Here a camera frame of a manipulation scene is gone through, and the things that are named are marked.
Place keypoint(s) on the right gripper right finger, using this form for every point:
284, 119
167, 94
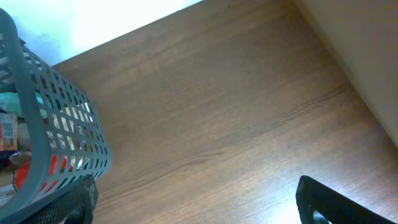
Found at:
318, 203

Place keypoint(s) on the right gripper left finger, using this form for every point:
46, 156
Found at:
74, 204

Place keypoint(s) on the red San Remo pasta pack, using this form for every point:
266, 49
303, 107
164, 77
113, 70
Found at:
21, 174

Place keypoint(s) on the beige cookie bag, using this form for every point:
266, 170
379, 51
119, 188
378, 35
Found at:
23, 155

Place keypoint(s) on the Kleenex tissue multipack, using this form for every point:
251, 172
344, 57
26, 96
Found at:
9, 134

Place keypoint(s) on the light blue tissue packet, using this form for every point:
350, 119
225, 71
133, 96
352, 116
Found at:
11, 107

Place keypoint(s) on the dark grey plastic basket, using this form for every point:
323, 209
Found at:
66, 138

